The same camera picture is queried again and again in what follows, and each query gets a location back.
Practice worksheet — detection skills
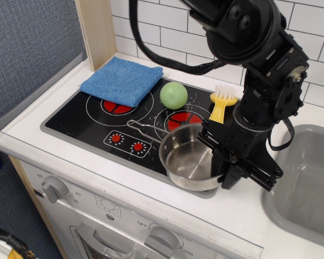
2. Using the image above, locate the grey left oven knob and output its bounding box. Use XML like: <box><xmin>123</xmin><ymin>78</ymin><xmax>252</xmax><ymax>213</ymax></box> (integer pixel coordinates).
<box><xmin>42</xmin><ymin>176</ymin><xmax>68</xmax><ymax>204</ymax></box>

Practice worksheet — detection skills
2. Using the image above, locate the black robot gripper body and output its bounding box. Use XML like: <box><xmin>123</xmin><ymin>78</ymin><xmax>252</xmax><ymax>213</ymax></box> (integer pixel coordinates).
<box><xmin>198</xmin><ymin>108</ymin><xmax>283</xmax><ymax>191</ymax></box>

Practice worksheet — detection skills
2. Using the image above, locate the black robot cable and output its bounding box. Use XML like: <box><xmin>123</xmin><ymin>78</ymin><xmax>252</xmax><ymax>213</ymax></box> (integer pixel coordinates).
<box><xmin>129</xmin><ymin>0</ymin><xmax>295</xmax><ymax>152</ymax></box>

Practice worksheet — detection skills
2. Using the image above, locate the wooden side post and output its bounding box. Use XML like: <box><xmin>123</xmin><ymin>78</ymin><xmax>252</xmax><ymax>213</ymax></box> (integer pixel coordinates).
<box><xmin>75</xmin><ymin>0</ymin><xmax>117</xmax><ymax>72</ymax></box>

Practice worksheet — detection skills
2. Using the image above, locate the blue folded cloth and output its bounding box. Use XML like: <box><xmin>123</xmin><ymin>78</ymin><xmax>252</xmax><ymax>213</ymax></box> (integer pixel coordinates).
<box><xmin>80</xmin><ymin>57</ymin><xmax>163</xmax><ymax>107</ymax></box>

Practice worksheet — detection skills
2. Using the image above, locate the yellow black object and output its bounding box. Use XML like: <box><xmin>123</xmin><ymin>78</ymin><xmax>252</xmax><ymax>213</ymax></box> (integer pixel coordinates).
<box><xmin>0</xmin><ymin>235</ymin><xmax>37</xmax><ymax>259</ymax></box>

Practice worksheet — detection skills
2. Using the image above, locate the grey sink basin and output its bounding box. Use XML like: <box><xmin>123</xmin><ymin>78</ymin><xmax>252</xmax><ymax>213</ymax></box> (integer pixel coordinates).
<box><xmin>261</xmin><ymin>125</ymin><xmax>324</xmax><ymax>247</ymax></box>

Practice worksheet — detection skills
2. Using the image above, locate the green ball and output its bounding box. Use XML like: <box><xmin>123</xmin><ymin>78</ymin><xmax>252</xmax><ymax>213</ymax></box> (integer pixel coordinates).
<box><xmin>160</xmin><ymin>82</ymin><xmax>188</xmax><ymax>110</ymax></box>

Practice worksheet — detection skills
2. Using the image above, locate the black toy stove top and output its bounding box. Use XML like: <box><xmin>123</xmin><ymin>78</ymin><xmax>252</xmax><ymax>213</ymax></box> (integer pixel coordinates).
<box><xmin>41</xmin><ymin>79</ymin><xmax>213</xmax><ymax>189</ymax></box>

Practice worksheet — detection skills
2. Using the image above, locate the grey oven knob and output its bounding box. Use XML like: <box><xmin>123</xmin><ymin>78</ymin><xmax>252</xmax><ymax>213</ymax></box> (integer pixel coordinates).
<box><xmin>42</xmin><ymin>176</ymin><xmax>68</xmax><ymax>204</ymax></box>
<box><xmin>144</xmin><ymin>227</ymin><xmax>179</xmax><ymax>258</ymax></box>

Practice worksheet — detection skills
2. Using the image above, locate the stainless steel pan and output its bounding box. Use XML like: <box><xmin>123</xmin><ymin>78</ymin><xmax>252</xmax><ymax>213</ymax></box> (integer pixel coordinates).
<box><xmin>126</xmin><ymin>120</ymin><xmax>222</xmax><ymax>192</ymax></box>

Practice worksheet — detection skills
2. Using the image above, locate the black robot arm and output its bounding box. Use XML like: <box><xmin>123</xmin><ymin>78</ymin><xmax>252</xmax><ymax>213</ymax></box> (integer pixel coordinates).
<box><xmin>187</xmin><ymin>1</ymin><xmax>308</xmax><ymax>190</ymax></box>

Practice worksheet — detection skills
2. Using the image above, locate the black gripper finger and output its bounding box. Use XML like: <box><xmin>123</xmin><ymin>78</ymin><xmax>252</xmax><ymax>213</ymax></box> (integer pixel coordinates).
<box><xmin>211</xmin><ymin>151</ymin><xmax>226</xmax><ymax>177</ymax></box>
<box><xmin>221</xmin><ymin>164</ymin><xmax>249</xmax><ymax>189</ymax></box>

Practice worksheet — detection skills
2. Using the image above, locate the grey right oven knob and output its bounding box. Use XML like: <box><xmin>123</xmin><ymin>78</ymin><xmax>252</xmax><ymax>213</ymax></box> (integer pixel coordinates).
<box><xmin>144</xmin><ymin>227</ymin><xmax>179</xmax><ymax>258</ymax></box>

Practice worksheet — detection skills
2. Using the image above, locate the white toy oven door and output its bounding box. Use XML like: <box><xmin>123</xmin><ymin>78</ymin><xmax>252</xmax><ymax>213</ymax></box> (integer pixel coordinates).
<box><xmin>70</xmin><ymin>223</ymin><xmax>205</xmax><ymax>258</ymax></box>

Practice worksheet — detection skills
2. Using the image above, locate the yellow dish brush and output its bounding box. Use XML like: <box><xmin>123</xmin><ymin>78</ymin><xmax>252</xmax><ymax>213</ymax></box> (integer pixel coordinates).
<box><xmin>209</xmin><ymin>84</ymin><xmax>238</xmax><ymax>124</ymax></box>

